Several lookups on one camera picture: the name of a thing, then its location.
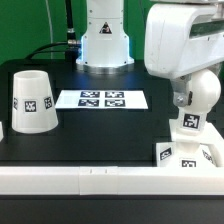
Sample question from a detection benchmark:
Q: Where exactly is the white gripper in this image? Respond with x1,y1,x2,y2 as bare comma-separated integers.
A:
144,1,224,107

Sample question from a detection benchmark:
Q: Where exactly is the white lamp bulb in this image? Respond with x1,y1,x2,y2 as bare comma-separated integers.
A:
178,69,221,132

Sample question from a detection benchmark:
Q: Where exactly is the white lamp base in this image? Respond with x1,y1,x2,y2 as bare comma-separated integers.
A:
156,119,218,168

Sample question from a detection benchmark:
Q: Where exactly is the white lamp shade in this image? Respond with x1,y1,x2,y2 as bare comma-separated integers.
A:
12,70,58,134

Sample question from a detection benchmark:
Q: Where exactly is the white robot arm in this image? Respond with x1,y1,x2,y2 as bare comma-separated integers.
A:
76,0,224,107

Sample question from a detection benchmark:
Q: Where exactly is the white marker sheet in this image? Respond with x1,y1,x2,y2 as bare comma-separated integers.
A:
56,90,148,109

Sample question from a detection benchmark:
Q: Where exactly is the white left fence piece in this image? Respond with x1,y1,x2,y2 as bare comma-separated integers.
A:
0,121,4,142

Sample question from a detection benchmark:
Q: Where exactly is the white right fence rail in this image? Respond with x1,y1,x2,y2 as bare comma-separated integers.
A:
209,124,224,168

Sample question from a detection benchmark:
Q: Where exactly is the white fence rail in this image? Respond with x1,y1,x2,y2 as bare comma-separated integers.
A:
209,124,224,168
0,166,224,195

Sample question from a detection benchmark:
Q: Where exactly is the black cable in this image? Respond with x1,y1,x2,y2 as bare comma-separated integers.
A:
24,0,83,61

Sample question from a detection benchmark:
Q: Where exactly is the thin white cable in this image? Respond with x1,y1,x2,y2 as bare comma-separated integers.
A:
45,0,54,60

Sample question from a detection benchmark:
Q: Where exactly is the white front fence rail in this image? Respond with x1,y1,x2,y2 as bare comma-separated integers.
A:
0,166,224,195

